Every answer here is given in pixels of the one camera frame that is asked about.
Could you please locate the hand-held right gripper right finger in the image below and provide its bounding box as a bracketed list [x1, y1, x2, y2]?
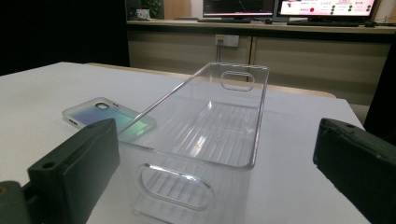
[313, 118, 396, 224]

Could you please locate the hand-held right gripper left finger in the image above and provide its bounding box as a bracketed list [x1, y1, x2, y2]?
[27, 118, 120, 224]

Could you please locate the teal phone case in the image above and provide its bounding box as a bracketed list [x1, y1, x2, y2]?
[61, 96, 157, 140]

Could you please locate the clear plastic bin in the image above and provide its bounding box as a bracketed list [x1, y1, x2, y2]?
[118, 61, 271, 224]

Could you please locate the white table sheet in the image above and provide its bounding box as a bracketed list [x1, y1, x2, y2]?
[0, 61, 372, 224]

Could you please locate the beige cabinet counter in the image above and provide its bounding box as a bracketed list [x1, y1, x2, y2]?
[125, 19, 396, 106]

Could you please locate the black keyboard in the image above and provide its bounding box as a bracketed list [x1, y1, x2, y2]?
[197, 17, 252, 24]
[286, 20, 361, 28]

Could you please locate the computer monitor with white screen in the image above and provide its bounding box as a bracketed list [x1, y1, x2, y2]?
[276, 0, 378, 19]

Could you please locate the green potted plant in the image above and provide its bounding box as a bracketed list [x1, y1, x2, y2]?
[139, 0, 164, 20]

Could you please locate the computer monitor with dark screen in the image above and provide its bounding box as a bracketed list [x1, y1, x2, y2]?
[202, 0, 276, 19]

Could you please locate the white wall socket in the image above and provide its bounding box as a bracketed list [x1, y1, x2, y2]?
[215, 34, 240, 49]

